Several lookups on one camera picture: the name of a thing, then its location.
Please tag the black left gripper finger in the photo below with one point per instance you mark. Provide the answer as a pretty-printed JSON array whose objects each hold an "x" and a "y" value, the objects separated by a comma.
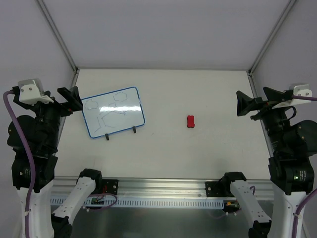
[
  {"x": 75, "y": 100},
  {"x": 67, "y": 94}
]

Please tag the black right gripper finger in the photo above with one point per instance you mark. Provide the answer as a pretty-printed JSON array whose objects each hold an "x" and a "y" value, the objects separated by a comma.
[
  {"x": 273, "y": 95},
  {"x": 245, "y": 104}
]

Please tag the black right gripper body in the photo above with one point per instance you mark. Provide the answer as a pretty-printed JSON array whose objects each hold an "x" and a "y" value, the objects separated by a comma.
[{"x": 263, "y": 106}]

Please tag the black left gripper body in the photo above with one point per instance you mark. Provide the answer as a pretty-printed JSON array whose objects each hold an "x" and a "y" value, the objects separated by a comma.
[{"x": 55, "y": 104}]

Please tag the blue framed whiteboard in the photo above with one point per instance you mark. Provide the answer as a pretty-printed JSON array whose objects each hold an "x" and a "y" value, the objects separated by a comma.
[{"x": 113, "y": 112}]

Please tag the red whiteboard eraser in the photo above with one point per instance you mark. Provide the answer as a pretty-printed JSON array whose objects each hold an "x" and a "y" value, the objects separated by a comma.
[{"x": 190, "y": 121}]

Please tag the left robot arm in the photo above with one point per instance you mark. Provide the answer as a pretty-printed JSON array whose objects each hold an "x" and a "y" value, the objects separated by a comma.
[{"x": 33, "y": 135}]

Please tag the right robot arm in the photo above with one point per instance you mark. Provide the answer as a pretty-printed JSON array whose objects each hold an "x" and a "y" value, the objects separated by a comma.
[{"x": 290, "y": 169}]

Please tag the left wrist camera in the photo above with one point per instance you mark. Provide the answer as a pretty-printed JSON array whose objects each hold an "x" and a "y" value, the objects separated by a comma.
[{"x": 31, "y": 92}]

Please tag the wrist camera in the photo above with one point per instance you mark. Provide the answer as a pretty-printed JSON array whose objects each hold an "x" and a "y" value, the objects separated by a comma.
[
  {"x": 301, "y": 94},
  {"x": 31, "y": 92}
]

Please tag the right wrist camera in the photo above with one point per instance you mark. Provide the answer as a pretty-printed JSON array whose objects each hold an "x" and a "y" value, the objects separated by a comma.
[{"x": 301, "y": 94}]

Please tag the left aluminium corner post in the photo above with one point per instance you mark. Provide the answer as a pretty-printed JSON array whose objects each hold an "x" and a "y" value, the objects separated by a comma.
[{"x": 56, "y": 33}]

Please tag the aluminium corner post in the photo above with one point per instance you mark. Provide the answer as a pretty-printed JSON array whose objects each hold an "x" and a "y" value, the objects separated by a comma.
[
  {"x": 56, "y": 33},
  {"x": 278, "y": 24}
]

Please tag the aluminium mounting rail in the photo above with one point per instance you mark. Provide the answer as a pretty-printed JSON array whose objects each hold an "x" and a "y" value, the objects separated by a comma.
[{"x": 162, "y": 188}]

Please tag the white slotted cable duct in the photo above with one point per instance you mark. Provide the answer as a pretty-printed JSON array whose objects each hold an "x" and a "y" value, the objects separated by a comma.
[{"x": 127, "y": 202}]

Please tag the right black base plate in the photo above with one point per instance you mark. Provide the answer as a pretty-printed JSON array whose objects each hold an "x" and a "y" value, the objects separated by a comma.
[{"x": 213, "y": 189}]

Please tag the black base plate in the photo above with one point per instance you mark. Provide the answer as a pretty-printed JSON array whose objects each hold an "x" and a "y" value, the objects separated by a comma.
[
  {"x": 213, "y": 189},
  {"x": 110, "y": 186}
]

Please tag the right aluminium corner post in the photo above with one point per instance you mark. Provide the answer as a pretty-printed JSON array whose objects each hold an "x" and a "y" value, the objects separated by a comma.
[{"x": 278, "y": 24}]

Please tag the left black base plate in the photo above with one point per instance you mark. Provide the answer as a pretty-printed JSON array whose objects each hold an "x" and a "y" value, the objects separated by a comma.
[{"x": 110, "y": 186}]

